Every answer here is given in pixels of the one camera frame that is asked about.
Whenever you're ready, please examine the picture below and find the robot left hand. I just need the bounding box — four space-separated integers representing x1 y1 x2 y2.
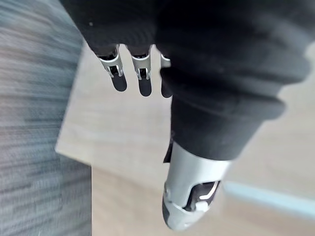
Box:
59 0 315 231

